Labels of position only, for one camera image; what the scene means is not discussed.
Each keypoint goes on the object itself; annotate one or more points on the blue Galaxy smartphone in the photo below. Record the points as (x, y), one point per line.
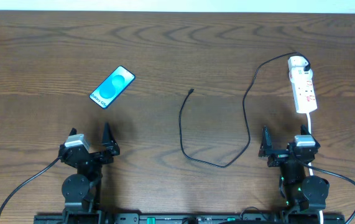
(112, 87)

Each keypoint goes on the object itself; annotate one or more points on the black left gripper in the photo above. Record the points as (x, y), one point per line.
(91, 155)

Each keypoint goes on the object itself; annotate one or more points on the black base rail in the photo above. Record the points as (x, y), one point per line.
(134, 218)

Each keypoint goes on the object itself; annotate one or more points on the white USB charger plug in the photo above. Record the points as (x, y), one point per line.
(299, 61)

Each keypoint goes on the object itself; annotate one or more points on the white power strip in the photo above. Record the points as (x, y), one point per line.
(303, 90)

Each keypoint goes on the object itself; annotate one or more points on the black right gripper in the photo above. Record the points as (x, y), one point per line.
(285, 156)

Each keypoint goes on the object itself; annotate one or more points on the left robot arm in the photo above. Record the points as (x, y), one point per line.
(82, 191)

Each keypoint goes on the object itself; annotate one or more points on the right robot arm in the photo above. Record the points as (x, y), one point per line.
(305, 194)

